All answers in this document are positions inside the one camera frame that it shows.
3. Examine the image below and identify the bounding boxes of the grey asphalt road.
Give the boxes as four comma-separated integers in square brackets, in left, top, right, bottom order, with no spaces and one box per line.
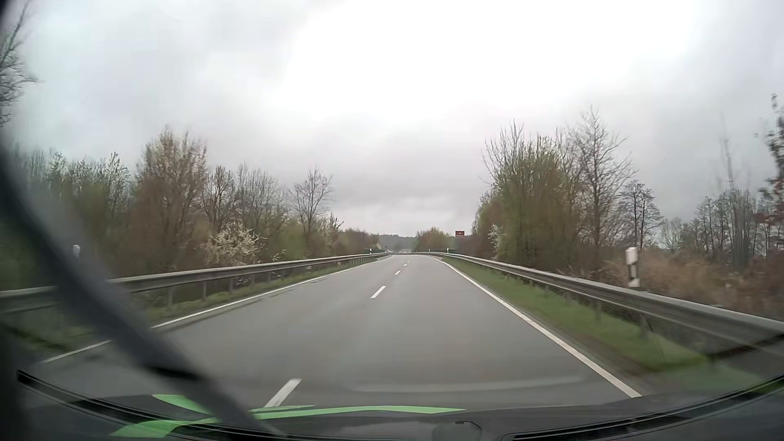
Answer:
[37,254,644,411]

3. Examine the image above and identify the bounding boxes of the row of trees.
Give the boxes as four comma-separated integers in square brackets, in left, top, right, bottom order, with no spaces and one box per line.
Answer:
[0,0,382,289]
[415,95,784,276]

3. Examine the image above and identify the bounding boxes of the road markings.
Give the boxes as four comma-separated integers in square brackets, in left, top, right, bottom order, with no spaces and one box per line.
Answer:
[38,254,643,409]

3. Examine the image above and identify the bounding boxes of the car's own bonnet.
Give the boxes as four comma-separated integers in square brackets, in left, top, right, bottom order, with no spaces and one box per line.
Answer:
[17,370,784,441]

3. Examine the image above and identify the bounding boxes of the grass verge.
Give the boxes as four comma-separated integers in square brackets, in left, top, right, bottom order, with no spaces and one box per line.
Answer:
[12,256,383,353]
[442,256,766,393]

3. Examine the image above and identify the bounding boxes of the black windscreen wiper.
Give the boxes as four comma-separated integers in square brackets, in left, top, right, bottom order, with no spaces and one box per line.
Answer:
[0,144,270,432]

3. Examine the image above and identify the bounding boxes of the dry brown brush bank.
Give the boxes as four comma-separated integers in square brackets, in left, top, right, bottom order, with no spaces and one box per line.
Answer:
[588,248,784,321]

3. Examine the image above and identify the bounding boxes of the grey metal guard rail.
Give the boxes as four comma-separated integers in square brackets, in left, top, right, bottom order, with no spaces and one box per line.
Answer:
[416,251,784,355]
[0,252,393,316]

